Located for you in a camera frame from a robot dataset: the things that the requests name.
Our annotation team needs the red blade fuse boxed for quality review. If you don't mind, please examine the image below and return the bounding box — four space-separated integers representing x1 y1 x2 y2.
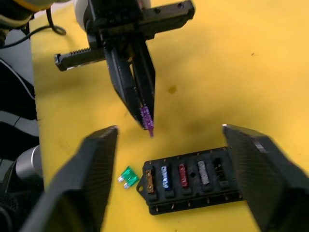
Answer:
178 163 189 189

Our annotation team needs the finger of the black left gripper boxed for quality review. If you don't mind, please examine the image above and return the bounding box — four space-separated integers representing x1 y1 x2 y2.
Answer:
131 40 157 123
103 43 147 131

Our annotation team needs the purple blade fuse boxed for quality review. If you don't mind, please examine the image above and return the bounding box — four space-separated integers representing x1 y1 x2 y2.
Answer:
139 105 155 138

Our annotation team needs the green blade fuse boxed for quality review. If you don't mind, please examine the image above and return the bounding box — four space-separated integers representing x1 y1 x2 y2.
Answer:
117 166 140 190

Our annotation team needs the black and silver robot body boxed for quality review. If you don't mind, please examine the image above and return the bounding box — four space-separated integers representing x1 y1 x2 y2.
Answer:
0 31 45 232

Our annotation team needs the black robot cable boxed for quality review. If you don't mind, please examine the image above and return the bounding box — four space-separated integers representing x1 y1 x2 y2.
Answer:
4 3 67 48

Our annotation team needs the grey clear blade fuse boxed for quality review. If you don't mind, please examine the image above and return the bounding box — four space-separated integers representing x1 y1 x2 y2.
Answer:
197 159 211 186

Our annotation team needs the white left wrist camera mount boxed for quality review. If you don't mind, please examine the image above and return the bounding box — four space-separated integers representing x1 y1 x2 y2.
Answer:
73 0 94 33

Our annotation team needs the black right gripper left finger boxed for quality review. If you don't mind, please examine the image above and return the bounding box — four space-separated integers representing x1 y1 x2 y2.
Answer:
20 125 119 232

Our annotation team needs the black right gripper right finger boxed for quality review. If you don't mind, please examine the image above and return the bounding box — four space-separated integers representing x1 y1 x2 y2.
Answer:
222 124 309 232

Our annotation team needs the brown blade fuse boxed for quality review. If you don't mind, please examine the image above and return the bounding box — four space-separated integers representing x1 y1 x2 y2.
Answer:
145 169 156 194

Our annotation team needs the blue blade fuse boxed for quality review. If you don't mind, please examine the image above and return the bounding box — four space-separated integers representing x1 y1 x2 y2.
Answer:
160 165 172 190

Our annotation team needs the black fuse box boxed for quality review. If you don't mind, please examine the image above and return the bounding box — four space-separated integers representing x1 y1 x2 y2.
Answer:
136 146 248 216

